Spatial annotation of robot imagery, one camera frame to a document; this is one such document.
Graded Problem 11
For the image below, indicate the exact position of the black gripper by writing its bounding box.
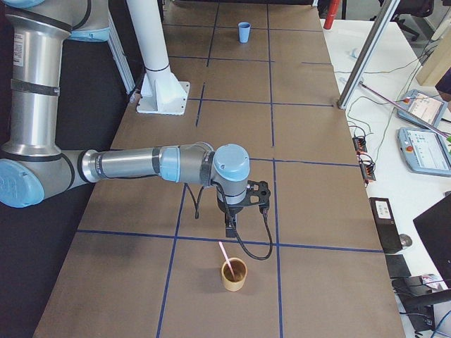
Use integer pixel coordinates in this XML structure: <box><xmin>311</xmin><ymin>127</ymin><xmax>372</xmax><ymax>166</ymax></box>
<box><xmin>217</xmin><ymin>200</ymin><xmax>244</xmax><ymax>237</ymax></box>

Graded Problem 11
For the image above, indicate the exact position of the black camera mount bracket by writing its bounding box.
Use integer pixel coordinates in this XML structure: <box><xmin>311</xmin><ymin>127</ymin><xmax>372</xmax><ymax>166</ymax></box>
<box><xmin>242</xmin><ymin>180</ymin><xmax>271</xmax><ymax>208</ymax></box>

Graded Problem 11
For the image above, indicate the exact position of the grey teach pendant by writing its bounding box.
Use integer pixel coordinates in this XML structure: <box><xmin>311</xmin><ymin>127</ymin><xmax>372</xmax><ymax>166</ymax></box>
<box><xmin>397</xmin><ymin>127</ymin><xmax>450</xmax><ymax>177</ymax></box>
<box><xmin>397</xmin><ymin>89</ymin><xmax>447</xmax><ymax>127</ymax></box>

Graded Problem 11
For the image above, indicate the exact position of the pink chopstick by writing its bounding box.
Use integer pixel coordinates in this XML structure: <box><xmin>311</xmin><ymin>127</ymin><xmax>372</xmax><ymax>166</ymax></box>
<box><xmin>218</xmin><ymin>241</ymin><xmax>236</xmax><ymax>281</ymax></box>

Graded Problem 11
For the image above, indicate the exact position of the black monitor corner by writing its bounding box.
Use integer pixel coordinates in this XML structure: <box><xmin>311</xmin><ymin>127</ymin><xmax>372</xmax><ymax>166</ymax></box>
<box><xmin>414</xmin><ymin>198</ymin><xmax>450</xmax><ymax>280</ymax></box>

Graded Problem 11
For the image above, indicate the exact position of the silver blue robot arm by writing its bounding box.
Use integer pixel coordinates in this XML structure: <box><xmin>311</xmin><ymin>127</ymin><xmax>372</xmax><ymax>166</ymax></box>
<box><xmin>1</xmin><ymin>1</ymin><xmax>252</xmax><ymax>237</ymax></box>

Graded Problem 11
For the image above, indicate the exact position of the grey teach pendant far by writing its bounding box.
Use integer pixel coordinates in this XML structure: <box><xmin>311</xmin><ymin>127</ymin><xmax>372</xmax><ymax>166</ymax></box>
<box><xmin>397</xmin><ymin>89</ymin><xmax>447</xmax><ymax>127</ymax></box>

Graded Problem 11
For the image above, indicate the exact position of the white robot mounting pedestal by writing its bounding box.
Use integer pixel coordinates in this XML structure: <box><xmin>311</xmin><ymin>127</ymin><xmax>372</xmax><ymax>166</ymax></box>
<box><xmin>127</xmin><ymin>0</ymin><xmax>190</xmax><ymax>115</ymax></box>

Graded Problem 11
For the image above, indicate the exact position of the blue ribbed paper cup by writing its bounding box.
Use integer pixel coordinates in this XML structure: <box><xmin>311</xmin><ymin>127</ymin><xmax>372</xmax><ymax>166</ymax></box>
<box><xmin>237</xmin><ymin>22</ymin><xmax>251</xmax><ymax>44</ymax></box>

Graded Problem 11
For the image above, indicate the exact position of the red cylinder bottle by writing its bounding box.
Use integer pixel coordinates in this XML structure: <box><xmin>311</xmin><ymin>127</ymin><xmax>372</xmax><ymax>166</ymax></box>
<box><xmin>323</xmin><ymin>0</ymin><xmax>341</xmax><ymax>30</ymax></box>

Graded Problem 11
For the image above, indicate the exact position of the black power adapter box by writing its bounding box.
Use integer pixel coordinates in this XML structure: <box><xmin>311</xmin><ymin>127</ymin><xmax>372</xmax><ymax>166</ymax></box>
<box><xmin>369</xmin><ymin>197</ymin><xmax>402</xmax><ymax>254</ymax></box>

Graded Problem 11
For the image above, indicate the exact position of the tan wooden cup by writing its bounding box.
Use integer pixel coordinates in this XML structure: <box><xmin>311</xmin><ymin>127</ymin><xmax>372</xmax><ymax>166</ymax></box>
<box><xmin>221</xmin><ymin>258</ymin><xmax>247</xmax><ymax>292</ymax></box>

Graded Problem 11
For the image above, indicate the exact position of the grey teach pendant near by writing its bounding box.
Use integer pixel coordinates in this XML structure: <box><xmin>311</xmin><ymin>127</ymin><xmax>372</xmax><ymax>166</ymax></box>
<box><xmin>397</xmin><ymin>127</ymin><xmax>450</xmax><ymax>177</ymax></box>

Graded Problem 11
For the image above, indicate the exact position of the black office chair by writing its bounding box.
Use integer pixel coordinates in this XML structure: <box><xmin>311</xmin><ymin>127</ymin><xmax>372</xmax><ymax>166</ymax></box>
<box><xmin>390</xmin><ymin>0</ymin><xmax>435</xmax><ymax>42</ymax></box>

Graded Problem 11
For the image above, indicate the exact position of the aluminium frame post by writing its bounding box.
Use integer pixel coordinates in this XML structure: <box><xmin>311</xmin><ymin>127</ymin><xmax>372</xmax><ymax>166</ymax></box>
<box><xmin>338</xmin><ymin>0</ymin><xmax>400</xmax><ymax>109</ymax></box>

